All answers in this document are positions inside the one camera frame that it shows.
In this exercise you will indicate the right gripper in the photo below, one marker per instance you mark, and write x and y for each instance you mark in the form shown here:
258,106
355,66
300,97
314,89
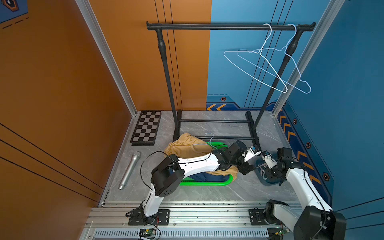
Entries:
267,172

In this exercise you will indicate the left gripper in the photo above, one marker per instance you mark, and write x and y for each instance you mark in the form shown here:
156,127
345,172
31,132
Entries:
246,168

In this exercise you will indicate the white wire hanger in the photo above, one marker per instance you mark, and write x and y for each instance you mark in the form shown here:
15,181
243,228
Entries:
270,68
210,141

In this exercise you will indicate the yellow printed t-shirt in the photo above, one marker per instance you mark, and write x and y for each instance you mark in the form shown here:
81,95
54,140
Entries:
183,148

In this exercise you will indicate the light blue hanger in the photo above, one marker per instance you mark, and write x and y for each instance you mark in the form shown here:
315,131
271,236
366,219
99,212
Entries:
291,49

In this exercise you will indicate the navy blue t-shirt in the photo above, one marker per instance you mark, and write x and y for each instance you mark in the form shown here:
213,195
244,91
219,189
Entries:
206,177

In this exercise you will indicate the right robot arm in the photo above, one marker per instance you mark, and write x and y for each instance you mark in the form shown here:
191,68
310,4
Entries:
318,221

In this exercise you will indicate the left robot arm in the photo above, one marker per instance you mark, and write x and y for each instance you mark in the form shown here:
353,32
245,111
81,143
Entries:
168,174

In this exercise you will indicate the teal plastic tub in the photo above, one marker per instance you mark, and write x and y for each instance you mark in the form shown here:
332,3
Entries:
261,166

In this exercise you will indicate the black clothes rack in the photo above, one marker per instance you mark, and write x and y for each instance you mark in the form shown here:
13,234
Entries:
178,114

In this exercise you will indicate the right green circuit board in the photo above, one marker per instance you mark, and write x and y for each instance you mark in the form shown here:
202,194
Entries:
280,234

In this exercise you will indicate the green circuit board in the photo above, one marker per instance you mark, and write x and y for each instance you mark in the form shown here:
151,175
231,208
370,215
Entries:
280,234
147,233

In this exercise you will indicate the green plastic basket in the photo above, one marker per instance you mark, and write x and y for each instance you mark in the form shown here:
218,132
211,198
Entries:
191,182

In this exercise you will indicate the black white checkerboard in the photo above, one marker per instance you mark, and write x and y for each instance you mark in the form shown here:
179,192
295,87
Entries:
146,129

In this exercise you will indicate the silver metal cylinder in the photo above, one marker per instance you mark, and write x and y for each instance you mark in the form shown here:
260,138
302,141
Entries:
129,170

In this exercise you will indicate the left green circuit board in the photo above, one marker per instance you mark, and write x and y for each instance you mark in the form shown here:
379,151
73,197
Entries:
147,233

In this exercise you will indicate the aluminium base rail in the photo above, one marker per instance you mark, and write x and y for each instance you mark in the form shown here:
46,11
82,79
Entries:
234,218

